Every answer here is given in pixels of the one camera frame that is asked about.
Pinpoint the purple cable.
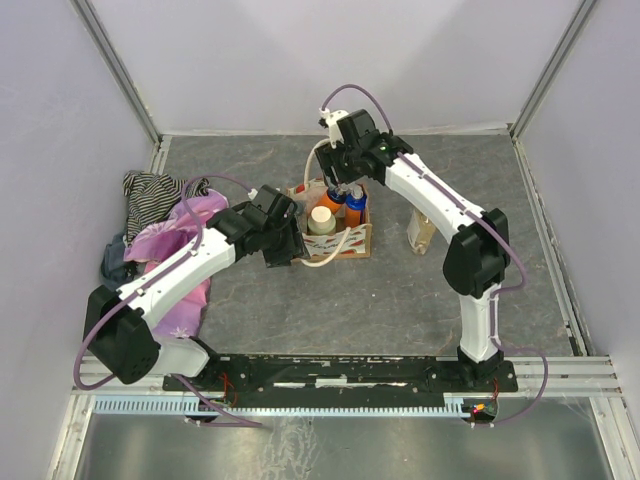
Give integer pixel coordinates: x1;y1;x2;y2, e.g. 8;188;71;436
319;84;551;429
72;173;266;429

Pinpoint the light blue cable duct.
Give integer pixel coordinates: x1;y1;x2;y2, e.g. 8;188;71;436
93;394;472;416

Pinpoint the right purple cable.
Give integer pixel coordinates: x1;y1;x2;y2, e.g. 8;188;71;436
319;84;551;429

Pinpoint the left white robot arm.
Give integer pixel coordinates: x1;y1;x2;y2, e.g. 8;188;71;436
81;185;308;390

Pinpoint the blue grey crumpled cloth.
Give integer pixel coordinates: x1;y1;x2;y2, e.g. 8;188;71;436
99;232;137;291

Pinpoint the clear amber bottle white cap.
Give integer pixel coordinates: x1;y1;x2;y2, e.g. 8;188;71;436
407;209;437;255

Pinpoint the orange bottle bright blue pump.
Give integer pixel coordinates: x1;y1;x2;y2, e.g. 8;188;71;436
344;185;367;228

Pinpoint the pink purple snowflake cloth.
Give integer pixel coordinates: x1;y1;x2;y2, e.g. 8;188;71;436
122;191;231;341

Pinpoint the orange bottle dark blue pump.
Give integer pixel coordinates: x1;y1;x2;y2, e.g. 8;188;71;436
317;187;347;216

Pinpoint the black white striped cloth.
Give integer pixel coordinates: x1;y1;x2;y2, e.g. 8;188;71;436
122;171;187;247

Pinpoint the green bottle cream cap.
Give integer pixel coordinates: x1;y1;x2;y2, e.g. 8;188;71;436
307;206;336;236

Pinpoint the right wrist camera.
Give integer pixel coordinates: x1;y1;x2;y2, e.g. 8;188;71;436
314;108;349;149

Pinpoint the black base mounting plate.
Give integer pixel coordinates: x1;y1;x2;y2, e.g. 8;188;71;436
191;354;518;409

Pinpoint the watermelon canvas tote bag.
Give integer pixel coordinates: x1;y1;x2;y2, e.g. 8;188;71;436
285;150;373;268

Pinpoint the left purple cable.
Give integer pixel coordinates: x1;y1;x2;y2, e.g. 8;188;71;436
72;173;266;429

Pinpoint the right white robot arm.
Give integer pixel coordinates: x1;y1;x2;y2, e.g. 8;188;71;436
315;109;510;391

